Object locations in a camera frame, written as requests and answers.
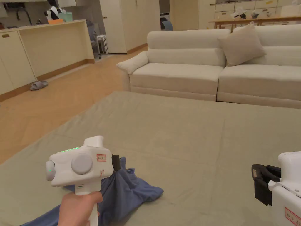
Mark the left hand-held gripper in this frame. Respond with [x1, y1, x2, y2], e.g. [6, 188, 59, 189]
[46, 135, 121, 226]

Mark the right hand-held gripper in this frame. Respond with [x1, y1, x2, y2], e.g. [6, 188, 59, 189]
[251, 151, 301, 226]

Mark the blue garment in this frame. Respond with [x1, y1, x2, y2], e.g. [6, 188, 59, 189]
[21, 156, 164, 226]

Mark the person's left hand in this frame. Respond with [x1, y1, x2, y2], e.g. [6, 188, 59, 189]
[58, 190, 104, 226]

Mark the bed with pale green sheet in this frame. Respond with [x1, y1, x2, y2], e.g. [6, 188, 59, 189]
[0, 90, 301, 226]

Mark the cream kitchen counter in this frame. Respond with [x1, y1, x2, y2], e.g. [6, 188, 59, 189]
[0, 4, 96, 100]

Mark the white stool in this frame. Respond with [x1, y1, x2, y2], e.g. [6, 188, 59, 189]
[96, 34, 109, 55]

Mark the cream white sofa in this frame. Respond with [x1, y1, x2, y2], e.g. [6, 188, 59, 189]
[116, 24, 301, 109]

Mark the beige cushion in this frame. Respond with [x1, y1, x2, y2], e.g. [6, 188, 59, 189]
[217, 21, 267, 67]

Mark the washing machine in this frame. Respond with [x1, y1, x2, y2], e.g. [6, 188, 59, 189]
[160, 13, 170, 30]

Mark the long wooden table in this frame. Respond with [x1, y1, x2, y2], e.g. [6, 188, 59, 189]
[208, 6, 301, 33]

